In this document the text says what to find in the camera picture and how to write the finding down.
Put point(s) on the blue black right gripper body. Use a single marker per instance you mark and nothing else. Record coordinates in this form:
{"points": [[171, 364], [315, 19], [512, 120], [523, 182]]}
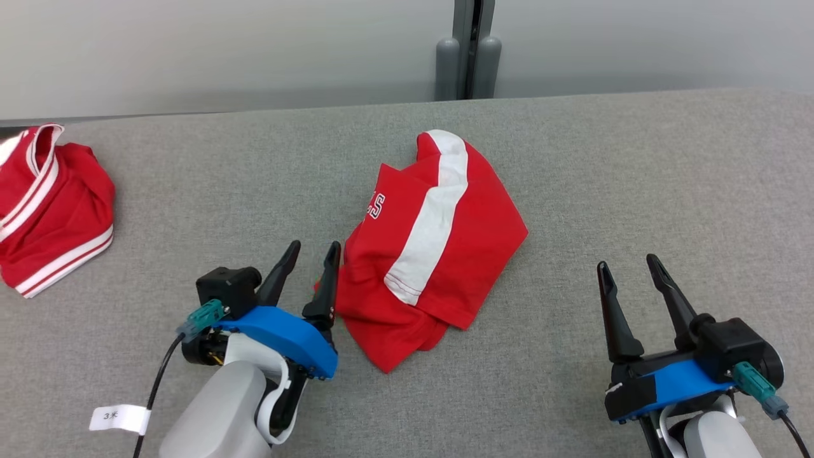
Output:
{"points": [[668, 385]]}

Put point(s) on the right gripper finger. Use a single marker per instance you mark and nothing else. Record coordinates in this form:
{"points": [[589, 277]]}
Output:
{"points": [[617, 324], [674, 302]]}

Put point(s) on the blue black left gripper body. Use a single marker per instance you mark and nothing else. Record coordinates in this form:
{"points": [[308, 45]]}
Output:
{"points": [[286, 334]]}

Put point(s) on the red shorts with white stripe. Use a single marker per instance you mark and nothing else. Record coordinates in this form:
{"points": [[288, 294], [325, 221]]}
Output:
{"points": [[470, 254]]}

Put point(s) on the grey partition post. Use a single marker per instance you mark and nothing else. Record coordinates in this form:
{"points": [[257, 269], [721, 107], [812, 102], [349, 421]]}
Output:
{"points": [[469, 57]]}

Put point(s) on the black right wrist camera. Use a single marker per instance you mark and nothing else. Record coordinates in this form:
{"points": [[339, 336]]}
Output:
{"points": [[731, 343]]}

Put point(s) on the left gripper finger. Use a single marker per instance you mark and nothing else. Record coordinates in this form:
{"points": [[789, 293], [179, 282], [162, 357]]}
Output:
{"points": [[325, 292], [280, 277]]}

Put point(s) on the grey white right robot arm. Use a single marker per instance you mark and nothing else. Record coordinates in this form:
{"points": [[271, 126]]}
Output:
{"points": [[715, 439]]}

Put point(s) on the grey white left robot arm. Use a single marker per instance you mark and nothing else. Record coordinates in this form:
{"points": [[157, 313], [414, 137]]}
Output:
{"points": [[216, 407]]}

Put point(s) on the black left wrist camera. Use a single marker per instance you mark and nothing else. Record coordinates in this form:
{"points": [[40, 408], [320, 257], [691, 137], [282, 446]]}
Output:
{"points": [[226, 289]]}

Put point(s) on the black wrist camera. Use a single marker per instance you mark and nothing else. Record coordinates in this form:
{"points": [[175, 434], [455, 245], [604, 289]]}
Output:
{"points": [[226, 289], [731, 343]]}

